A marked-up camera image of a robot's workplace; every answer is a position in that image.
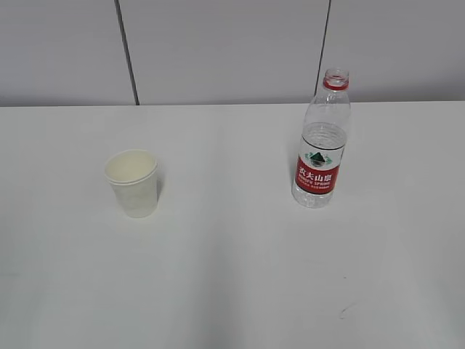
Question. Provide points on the white paper cup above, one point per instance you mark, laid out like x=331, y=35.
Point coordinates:
x=132, y=175

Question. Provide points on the clear water bottle red label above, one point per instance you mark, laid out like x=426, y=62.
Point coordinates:
x=324, y=137

